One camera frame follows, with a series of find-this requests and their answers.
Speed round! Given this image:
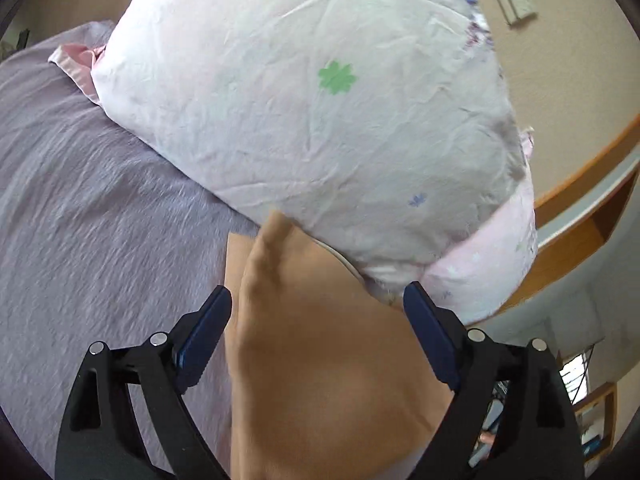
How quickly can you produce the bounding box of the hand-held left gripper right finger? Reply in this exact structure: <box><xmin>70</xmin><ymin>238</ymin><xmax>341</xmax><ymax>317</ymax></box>
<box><xmin>403</xmin><ymin>281</ymin><xmax>586</xmax><ymax>480</ymax></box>

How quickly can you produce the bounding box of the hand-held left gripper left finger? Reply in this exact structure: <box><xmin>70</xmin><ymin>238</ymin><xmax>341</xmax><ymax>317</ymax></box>
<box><xmin>54</xmin><ymin>285</ymin><xmax>233</xmax><ymax>480</ymax></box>

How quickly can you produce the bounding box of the tan small garment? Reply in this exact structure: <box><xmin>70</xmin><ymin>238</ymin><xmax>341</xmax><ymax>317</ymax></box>
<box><xmin>223</xmin><ymin>210</ymin><xmax>453</xmax><ymax>480</ymax></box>

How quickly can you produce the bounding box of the purple bed sheet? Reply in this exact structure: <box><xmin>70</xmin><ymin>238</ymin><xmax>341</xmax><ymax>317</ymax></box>
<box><xmin>0</xmin><ymin>21</ymin><xmax>261</xmax><ymax>480</ymax></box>

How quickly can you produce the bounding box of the wooden headboard shelf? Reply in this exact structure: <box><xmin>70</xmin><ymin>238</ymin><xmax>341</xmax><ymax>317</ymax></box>
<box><xmin>492</xmin><ymin>115</ymin><xmax>640</xmax><ymax>311</ymax></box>

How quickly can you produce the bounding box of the wooden bookshelf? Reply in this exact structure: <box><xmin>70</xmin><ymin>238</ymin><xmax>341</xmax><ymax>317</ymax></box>
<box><xmin>572</xmin><ymin>382</ymin><xmax>619</xmax><ymax>478</ymax></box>

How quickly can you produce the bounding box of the white clover print pillow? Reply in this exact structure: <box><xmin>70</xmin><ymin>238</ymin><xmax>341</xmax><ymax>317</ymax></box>
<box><xmin>48</xmin><ymin>0</ymin><xmax>539</xmax><ymax>325</ymax></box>

